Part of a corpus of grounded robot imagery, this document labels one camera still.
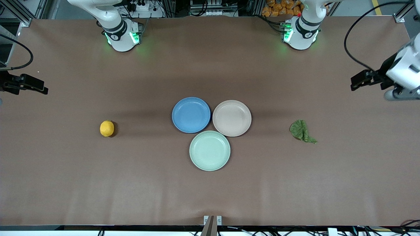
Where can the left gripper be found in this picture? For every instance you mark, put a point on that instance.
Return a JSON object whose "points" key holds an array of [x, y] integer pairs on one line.
{"points": [[382, 75]]}

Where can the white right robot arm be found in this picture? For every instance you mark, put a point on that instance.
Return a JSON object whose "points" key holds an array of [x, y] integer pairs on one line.
{"points": [[115, 23]]}

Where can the green lettuce leaf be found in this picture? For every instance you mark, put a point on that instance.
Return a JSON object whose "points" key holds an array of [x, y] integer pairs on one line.
{"points": [[299, 129]]}

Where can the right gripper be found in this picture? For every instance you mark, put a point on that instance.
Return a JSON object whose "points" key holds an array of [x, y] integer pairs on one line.
{"points": [[7, 82]]}

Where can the metal table edge bracket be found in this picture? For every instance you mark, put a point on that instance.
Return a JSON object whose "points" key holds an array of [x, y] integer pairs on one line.
{"points": [[212, 224]]}

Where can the aluminium frame profile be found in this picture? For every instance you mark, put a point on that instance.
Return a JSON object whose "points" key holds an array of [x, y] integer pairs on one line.
{"points": [[405, 13], [23, 13]]}

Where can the pale green plate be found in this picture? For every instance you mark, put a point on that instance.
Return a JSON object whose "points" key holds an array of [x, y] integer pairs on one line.
{"points": [[209, 150]]}

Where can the white power strip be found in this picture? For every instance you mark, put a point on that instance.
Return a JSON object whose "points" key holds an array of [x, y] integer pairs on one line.
{"points": [[141, 6]]}

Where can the beige pink plate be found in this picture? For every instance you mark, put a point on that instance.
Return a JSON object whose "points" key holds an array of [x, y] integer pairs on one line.
{"points": [[232, 118]]}

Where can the bag of oranges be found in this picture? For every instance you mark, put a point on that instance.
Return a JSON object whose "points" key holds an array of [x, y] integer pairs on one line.
{"points": [[282, 8]]}

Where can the blue plate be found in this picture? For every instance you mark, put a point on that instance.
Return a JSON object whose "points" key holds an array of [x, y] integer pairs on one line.
{"points": [[191, 115]]}

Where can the yellow lemon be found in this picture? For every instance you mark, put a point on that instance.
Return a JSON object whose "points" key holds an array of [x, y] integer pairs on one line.
{"points": [[107, 128]]}

